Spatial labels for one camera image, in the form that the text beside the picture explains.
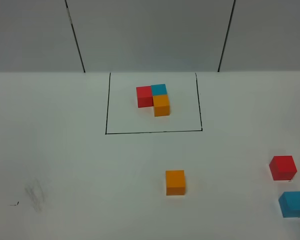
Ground template orange cube block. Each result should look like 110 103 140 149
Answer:
152 94 171 117

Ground template red cube block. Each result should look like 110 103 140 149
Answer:
136 85 153 108

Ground template blue cube block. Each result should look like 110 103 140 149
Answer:
150 84 168 96

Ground loose red cube block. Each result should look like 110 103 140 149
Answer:
269 155 298 181

